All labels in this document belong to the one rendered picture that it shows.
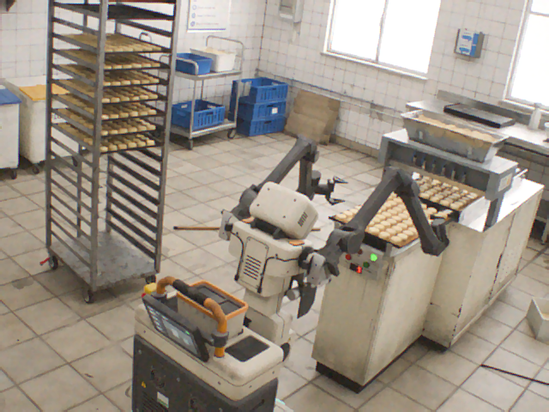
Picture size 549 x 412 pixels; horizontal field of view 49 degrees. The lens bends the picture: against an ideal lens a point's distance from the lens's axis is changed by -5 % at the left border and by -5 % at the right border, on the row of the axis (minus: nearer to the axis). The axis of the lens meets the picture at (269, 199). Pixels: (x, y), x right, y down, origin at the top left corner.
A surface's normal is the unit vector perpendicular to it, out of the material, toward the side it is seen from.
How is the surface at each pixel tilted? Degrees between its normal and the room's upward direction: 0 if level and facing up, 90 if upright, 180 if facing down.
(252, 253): 82
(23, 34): 90
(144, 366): 90
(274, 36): 90
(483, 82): 90
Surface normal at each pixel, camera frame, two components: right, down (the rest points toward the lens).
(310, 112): -0.58, -0.15
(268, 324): -0.61, 0.07
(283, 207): -0.38, -0.47
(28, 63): 0.75, 0.33
